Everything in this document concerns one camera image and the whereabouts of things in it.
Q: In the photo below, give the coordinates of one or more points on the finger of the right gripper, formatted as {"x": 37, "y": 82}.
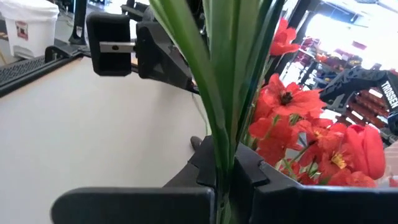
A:
{"x": 158, "y": 56}
{"x": 109, "y": 28}

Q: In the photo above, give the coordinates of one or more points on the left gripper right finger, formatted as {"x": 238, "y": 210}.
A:
{"x": 311, "y": 205}

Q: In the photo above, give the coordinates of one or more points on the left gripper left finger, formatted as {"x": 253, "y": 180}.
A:
{"x": 124, "y": 205}

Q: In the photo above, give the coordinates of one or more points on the red artificial flower bunch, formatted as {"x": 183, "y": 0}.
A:
{"x": 224, "y": 93}

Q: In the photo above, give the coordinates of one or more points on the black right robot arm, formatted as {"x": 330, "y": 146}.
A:
{"x": 351, "y": 82}

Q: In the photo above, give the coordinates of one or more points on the black floor stand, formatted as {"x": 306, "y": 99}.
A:
{"x": 79, "y": 18}

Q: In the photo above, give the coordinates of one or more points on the red artificial tulip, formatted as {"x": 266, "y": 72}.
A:
{"x": 367, "y": 152}

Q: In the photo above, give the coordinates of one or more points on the white plastic bucket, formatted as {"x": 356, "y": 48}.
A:
{"x": 31, "y": 34}

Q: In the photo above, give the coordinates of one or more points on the black perforated computer case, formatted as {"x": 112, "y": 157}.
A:
{"x": 18, "y": 70}

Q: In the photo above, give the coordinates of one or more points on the black metal table frame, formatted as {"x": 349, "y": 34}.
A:
{"x": 59, "y": 48}

